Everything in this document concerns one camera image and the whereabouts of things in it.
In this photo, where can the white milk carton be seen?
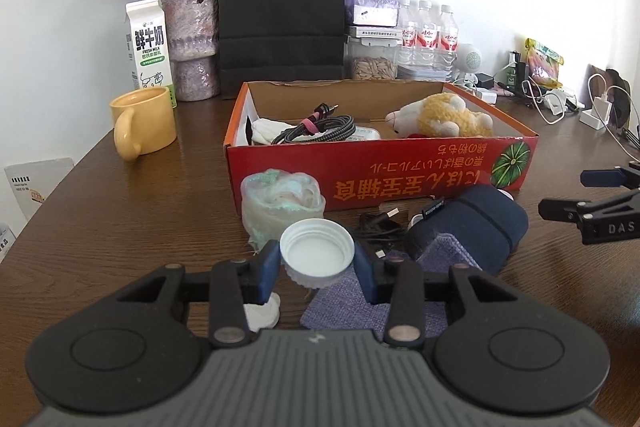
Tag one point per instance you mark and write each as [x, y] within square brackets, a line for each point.
[150, 47]

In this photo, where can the yellow plush toy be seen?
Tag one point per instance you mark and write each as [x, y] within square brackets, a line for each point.
[445, 114]

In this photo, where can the dark blue zip case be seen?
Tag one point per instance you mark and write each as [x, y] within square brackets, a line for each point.
[480, 227]

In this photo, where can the small green bottle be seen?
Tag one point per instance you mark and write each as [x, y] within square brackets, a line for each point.
[513, 74]

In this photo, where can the yellow ceramic mug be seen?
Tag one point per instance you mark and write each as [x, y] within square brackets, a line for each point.
[150, 122]

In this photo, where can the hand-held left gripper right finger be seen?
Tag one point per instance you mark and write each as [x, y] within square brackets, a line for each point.
[365, 277]

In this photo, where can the purple tissue pack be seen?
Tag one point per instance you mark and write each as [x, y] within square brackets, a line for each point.
[370, 9]

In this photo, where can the red cardboard box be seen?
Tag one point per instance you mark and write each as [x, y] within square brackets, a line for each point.
[350, 177]

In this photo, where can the translucent plastic bag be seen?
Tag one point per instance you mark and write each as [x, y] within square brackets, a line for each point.
[280, 202]

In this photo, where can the flat white labelled box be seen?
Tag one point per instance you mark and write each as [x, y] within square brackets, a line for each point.
[372, 33]

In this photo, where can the white charger block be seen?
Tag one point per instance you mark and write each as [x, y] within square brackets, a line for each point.
[597, 117]

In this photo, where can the yellow snack packet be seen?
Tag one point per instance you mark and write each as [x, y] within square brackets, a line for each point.
[545, 64]

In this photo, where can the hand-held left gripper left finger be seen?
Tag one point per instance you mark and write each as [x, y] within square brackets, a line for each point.
[269, 272]

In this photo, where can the black paper bag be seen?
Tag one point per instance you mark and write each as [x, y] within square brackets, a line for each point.
[280, 17]

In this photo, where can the white printed card box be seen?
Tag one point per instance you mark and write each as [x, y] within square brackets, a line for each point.
[35, 187]

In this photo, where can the purple burlap pouch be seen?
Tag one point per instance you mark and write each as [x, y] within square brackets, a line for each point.
[340, 307]

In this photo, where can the large white bottle cap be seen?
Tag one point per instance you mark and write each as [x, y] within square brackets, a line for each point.
[315, 257]

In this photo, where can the flat white lid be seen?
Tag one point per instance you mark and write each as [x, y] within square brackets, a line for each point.
[262, 314]

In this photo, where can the white plastic packet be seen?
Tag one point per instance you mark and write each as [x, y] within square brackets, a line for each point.
[365, 133]

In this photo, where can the black power adapter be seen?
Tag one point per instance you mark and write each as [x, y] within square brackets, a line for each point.
[485, 80]

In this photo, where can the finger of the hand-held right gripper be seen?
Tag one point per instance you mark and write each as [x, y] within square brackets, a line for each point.
[600, 177]
[560, 207]

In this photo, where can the clear container of seeds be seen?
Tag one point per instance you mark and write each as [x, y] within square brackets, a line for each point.
[372, 67]

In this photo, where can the white cloth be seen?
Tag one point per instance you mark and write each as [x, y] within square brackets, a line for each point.
[265, 129]

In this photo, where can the white round device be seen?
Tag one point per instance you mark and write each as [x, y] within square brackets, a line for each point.
[470, 57]

